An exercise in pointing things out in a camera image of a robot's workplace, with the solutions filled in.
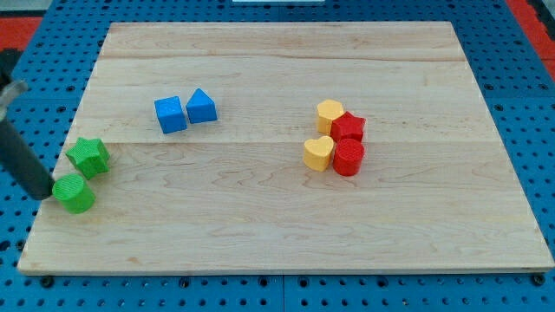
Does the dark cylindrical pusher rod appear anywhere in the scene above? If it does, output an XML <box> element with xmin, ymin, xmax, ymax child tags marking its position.
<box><xmin>1</xmin><ymin>117</ymin><xmax>55</xmax><ymax>200</ymax></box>

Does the grey metal rod mount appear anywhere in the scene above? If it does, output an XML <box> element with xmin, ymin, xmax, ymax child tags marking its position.
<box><xmin>1</xmin><ymin>49</ymin><xmax>29</xmax><ymax>120</ymax></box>

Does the green star block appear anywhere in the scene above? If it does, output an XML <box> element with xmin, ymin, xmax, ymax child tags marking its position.
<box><xmin>66</xmin><ymin>137</ymin><xmax>110</xmax><ymax>179</ymax></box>

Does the red star block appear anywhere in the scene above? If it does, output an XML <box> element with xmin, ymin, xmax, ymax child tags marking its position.
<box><xmin>330</xmin><ymin>112</ymin><xmax>366</xmax><ymax>142</ymax></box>

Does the green cylinder block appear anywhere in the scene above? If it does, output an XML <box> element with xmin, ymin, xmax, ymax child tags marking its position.
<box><xmin>52</xmin><ymin>173</ymin><xmax>96</xmax><ymax>214</ymax></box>

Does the blue cube block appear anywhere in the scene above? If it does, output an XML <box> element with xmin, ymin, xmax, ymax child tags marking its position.
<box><xmin>154</xmin><ymin>96</ymin><xmax>187</xmax><ymax>133</ymax></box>

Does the blue triangle block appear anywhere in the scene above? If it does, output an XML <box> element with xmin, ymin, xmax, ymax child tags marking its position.
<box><xmin>186</xmin><ymin>88</ymin><xmax>218</xmax><ymax>124</ymax></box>

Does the yellow heart block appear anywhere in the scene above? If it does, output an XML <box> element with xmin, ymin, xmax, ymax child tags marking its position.
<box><xmin>303</xmin><ymin>135</ymin><xmax>335</xmax><ymax>172</ymax></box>

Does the yellow hexagon block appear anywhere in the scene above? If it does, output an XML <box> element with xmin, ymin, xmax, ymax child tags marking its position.
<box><xmin>316</xmin><ymin>99</ymin><xmax>344</xmax><ymax>135</ymax></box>

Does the red cylinder block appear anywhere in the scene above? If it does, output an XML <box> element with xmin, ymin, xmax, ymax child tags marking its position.
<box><xmin>333</xmin><ymin>139</ymin><xmax>365</xmax><ymax>176</ymax></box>

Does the wooden board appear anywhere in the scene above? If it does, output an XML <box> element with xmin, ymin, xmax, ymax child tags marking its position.
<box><xmin>18</xmin><ymin>22</ymin><xmax>554</xmax><ymax>276</ymax></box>

